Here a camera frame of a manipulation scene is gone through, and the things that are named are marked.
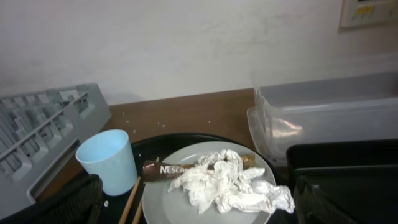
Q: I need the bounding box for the grey round plate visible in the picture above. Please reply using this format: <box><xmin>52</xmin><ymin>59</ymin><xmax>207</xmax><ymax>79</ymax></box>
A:
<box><xmin>142</xmin><ymin>141</ymin><xmax>271</xmax><ymax>224</ymax></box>

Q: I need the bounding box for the white paper napkin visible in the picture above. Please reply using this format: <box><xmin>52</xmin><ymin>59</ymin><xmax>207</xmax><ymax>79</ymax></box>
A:
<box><xmin>168</xmin><ymin>149</ymin><xmax>295</xmax><ymax>214</ymax></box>

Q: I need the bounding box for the clear plastic waste bin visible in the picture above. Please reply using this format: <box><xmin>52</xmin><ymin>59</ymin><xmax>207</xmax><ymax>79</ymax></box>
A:
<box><xmin>247</xmin><ymin>72</ymin><xmax>397</xmax><ymax>166</ymax></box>

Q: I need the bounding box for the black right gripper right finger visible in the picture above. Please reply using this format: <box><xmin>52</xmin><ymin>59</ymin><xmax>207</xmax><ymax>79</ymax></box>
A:
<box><xmin>294</xmin><ymin>166</ymin><xmax>397</xmax><ymax>224</ymax></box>

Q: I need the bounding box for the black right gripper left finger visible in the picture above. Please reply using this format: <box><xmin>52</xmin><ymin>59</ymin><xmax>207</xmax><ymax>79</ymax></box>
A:
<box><xmin>1</xmin><ymin>174</ymin><xmax>103</xmax><ymax>224</ymax></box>

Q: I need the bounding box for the light blue plastic cup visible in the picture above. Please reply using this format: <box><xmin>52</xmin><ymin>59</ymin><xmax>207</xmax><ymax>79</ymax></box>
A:
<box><xmin>75</xmin><ymin>129</ymin><xmax>138</xmax><ymax>196</ymax></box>

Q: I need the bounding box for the white wall panel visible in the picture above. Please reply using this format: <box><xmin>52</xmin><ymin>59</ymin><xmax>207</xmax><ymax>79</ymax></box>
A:
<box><xmin>338</xmin><ymin>0</ymin><xmax>397</xmax><ymax>32</ymax></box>

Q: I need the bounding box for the grey plastic dishwasher rack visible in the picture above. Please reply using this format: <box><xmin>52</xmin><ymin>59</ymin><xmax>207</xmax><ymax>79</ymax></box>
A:
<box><xmin>1</xmin><ymin>83</ymin><xmax>111</xmax><ymax>218</ymax></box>

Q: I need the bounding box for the black rectangular waste tray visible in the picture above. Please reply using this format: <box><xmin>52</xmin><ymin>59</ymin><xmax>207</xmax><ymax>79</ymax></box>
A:
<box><xmin>286</xmin><ymin>139</ymin><xmax>397</xmax><ymax>186</ymax></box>

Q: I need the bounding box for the round black serving tray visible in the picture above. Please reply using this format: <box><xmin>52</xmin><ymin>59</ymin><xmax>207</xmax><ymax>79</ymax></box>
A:
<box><xmin>102</xmin><ymin>133</ymin><xmax>282</xmax><ymax>224</ymax></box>

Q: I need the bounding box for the wooden chopstick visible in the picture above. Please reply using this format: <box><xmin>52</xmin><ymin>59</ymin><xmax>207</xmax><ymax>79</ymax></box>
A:
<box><xmin>119</xmin><ymin>176</ymin><xmax>141</xmax><ymax>224</ymax></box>
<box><xmin>132</xmin><ymin>200</ymin><xmax>142</xmax><ymax>224</ymax></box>

